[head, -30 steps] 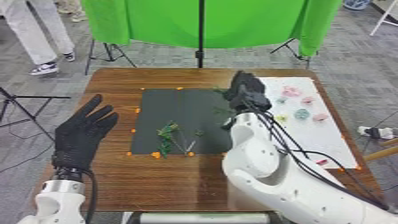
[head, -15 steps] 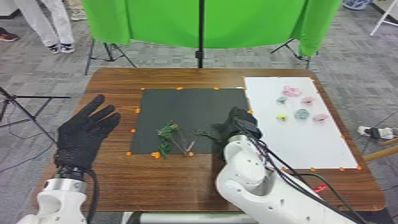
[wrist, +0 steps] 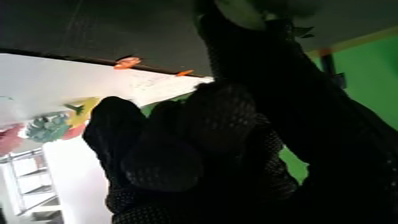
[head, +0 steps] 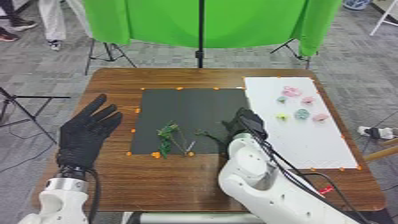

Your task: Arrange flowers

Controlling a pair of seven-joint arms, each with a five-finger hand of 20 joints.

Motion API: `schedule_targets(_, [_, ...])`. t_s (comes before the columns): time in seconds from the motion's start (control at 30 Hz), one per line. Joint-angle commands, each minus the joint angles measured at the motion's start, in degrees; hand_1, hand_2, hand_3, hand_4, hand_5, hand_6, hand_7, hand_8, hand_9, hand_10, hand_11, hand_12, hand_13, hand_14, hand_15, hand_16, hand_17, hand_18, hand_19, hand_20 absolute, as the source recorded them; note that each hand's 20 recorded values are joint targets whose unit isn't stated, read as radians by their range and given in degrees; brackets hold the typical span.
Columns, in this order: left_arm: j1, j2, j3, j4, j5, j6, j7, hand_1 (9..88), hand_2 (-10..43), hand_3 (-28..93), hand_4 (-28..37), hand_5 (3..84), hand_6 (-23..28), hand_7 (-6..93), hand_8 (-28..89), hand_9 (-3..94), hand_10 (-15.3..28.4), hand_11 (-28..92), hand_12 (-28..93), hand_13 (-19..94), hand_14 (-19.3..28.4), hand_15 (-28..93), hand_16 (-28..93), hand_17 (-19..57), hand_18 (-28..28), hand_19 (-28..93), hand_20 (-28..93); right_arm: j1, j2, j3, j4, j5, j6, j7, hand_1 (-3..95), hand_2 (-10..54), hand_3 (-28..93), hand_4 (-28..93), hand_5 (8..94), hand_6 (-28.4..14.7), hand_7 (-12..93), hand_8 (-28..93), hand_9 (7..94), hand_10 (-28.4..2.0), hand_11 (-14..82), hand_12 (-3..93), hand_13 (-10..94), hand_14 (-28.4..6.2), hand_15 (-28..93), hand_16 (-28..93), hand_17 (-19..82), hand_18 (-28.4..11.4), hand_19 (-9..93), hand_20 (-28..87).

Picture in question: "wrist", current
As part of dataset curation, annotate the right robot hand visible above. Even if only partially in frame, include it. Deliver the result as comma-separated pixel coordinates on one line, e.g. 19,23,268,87
80,0,398,224

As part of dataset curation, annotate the yellow flower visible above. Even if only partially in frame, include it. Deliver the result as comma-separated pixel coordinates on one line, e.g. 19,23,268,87
62,96,103,130

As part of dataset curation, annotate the blue flower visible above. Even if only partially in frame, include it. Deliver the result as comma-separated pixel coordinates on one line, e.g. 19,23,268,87
23,114,73,144

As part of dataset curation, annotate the white sheet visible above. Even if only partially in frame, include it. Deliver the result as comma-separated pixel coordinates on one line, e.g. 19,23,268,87
0,53,217,158

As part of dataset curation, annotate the metal shelf rack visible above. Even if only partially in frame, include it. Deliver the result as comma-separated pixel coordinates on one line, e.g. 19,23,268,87
0,147,66,224

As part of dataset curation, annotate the pink flower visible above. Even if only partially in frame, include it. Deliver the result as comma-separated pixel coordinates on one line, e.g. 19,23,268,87
0,122,26,156

